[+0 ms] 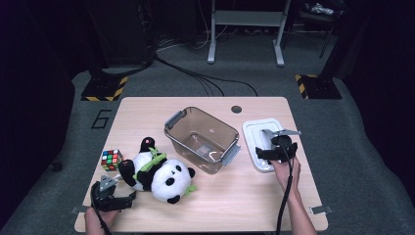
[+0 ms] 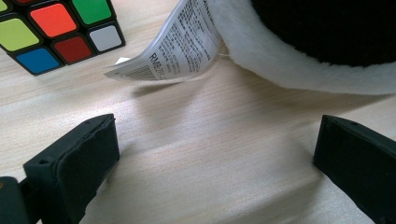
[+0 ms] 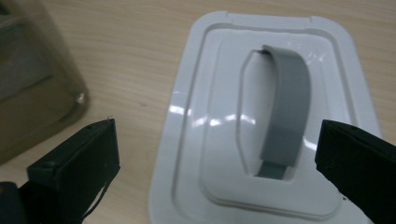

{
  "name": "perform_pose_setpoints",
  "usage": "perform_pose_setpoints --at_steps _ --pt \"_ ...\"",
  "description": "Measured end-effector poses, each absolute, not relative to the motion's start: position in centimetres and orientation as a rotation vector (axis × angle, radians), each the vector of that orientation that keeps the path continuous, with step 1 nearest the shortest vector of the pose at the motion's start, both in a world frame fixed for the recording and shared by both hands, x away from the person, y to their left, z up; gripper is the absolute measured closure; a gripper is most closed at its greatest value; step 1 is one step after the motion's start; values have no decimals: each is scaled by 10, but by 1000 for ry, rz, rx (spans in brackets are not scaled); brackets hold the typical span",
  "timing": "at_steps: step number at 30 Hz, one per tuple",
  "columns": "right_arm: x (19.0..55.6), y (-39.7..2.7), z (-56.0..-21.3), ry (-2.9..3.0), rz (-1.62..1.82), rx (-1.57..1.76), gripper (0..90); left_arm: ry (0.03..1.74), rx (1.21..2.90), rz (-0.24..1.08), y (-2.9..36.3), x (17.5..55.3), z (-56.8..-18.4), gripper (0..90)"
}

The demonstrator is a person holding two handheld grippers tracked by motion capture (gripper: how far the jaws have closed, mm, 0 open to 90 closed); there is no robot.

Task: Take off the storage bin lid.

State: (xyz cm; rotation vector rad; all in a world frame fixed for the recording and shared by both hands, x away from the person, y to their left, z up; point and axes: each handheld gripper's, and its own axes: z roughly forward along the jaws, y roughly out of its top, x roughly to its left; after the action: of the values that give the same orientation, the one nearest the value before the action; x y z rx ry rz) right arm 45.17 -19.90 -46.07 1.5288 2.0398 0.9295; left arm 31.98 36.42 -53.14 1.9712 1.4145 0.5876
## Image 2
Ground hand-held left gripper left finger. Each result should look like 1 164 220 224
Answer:
22 113 120 224

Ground colourful puzzle cube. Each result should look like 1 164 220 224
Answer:
0 0 127 77

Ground panda plush toy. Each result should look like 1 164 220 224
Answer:
104 0 396 96

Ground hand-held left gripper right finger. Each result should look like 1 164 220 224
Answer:
312 115 396 224

